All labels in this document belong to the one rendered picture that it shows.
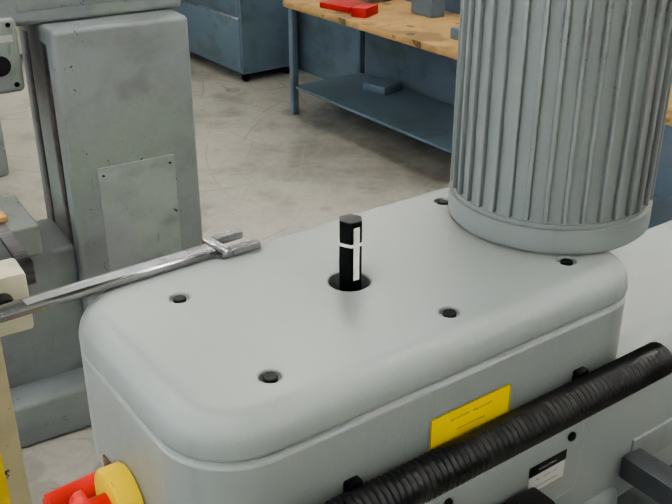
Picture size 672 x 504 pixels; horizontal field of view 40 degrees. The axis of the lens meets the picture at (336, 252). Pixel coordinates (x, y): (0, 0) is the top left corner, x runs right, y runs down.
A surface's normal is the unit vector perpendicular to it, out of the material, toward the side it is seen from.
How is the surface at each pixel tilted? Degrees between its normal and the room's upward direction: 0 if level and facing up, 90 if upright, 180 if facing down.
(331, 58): 90
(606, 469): 90
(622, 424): 90
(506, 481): 90
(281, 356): 0
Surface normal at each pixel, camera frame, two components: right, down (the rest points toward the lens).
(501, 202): -0.65, 0.34
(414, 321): 0.00, -0.90
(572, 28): -0.21, 0.44
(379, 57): -0.81, 0.26
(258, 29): 0.58, 0.36
